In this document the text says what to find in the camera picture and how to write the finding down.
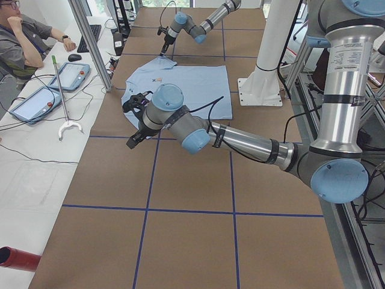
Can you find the black computer mouse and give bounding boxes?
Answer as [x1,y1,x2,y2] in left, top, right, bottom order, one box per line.
[67,54,82,62]

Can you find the black keyboard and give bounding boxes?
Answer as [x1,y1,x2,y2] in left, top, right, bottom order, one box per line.
[76,23,102,54]

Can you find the red cylinder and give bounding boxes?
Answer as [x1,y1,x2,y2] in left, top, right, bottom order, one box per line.
[1,246,41,272]

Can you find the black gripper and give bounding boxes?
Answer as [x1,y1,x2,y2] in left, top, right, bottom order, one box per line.
[122,91,152,148]
[157,26,176,57]

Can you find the metal reacher grabber tool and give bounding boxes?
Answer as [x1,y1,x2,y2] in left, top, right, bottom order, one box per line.
[52,55,84,141]

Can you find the grey aluminium frame post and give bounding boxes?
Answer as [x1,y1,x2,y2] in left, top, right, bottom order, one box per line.
[68,0,112,92]

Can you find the far teach pendant tablet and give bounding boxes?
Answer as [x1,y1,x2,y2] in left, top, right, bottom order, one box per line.
[54,62,90,92]

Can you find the near teach pendant tablet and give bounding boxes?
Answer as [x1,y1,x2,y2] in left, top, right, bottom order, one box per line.
[10,87,61,125]

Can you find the teach pendant tablet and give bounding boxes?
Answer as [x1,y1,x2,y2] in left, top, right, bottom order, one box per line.
[10,87,61,125]
[54,62,90,92]

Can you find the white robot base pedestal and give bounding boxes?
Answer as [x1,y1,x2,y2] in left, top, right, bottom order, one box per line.
[238,0,301,107]

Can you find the seated person in grey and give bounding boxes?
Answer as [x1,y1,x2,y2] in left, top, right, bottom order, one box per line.
[1,1,76,90]

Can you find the light blue t-shirt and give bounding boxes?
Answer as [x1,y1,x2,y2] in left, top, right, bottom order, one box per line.
[122,57,233,120]

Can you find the black box with label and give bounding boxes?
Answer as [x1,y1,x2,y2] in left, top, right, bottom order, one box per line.
[112,32,125,56]

